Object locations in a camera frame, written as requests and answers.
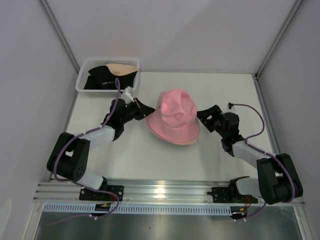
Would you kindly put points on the right aluminium corner post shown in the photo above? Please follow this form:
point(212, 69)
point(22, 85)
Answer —
point(284, 28)

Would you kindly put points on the left aluminium corner post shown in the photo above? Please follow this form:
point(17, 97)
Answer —
point(49, 14)

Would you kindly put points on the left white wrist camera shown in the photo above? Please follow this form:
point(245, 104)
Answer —
point(126, 95)

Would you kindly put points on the aluminium corner post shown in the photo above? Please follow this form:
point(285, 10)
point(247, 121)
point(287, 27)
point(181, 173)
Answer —
point(284, 28)
point(49, 14)

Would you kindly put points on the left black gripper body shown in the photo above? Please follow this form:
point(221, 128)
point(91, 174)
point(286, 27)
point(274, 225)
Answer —
point(132, 112)

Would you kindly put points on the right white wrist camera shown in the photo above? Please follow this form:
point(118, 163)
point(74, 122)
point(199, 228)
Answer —
point(231, 108)

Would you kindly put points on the pink bucket hat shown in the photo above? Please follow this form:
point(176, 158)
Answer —
point(185, 134)
point(174, 109)

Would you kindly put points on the white plastic basket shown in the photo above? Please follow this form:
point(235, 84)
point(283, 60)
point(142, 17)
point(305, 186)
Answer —
point(93, 62)

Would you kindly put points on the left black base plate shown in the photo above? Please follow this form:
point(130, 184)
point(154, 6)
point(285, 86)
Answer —
point(89, 195)

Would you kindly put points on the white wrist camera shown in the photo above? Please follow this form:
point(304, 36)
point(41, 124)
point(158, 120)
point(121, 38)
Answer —
point(231, 108)
point(126, 95)

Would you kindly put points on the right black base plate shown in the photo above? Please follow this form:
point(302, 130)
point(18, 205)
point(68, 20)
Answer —
point(225, 193)

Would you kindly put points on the black hat in basket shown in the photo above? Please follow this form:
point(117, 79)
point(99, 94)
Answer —
point(100, 78)

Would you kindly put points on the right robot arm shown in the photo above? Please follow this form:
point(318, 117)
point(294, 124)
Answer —
point(277, 179)

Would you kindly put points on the aluminium mounting rail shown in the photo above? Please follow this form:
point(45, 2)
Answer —
point(136, 191)

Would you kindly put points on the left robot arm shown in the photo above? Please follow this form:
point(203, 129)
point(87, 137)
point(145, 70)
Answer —
point(69, 158)

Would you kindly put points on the white slotted cable duct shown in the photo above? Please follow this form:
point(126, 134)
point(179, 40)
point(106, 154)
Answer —
point(145, 209)

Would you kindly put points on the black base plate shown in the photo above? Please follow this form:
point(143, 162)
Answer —
point(89, 195)
point(225, 193)

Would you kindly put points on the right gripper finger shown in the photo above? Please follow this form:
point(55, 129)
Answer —
point(210, 115)
point(210, 124)

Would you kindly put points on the beige bucket hat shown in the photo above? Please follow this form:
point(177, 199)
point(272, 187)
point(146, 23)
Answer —
point(187, 143)

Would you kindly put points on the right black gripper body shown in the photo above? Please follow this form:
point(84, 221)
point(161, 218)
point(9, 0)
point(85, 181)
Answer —
point(222, 132)

